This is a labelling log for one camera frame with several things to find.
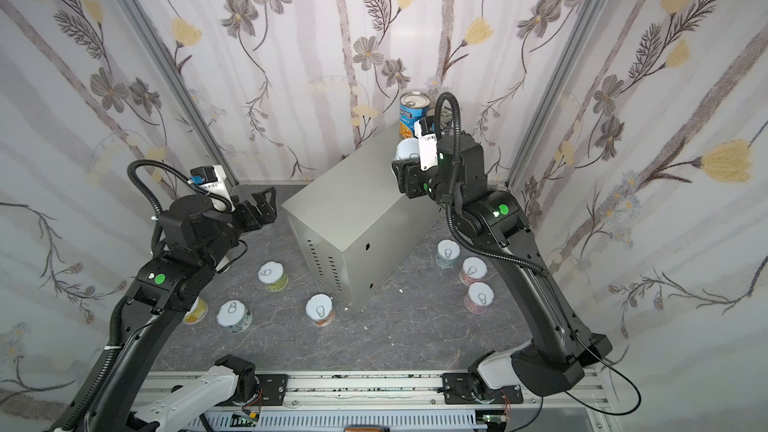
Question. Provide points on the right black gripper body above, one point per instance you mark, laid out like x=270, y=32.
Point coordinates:
x=411, y=175

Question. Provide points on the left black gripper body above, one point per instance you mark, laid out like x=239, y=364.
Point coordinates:
x=250, y=212

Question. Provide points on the blue soup can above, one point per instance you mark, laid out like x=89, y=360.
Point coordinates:
x=414, y=106

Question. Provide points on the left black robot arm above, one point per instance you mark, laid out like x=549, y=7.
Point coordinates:
x=195, y=229

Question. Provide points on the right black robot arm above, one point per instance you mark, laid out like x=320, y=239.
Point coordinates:
x=492, y=223

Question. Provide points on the green can white lid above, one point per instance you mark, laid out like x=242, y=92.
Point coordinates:
x=272, y=276

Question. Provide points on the light teal can white lid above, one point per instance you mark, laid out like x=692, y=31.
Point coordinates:
x=447, y=253

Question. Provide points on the grey metal cabinet box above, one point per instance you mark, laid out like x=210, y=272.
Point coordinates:
x=353, y=224

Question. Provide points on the teal grey can white lid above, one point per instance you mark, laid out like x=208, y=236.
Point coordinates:
x=234, y=316

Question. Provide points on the yellow can white lid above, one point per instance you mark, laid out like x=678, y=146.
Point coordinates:
x=197, y=312

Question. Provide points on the orange can white lid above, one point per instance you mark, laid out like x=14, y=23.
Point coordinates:
x=319, y=308

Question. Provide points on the pale pink can white lid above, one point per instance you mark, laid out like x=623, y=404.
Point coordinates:
x=479, y=297

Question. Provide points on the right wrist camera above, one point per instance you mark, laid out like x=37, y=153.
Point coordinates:
x=427, y=132

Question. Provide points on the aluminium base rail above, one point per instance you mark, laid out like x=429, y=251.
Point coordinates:
x=366, y=401

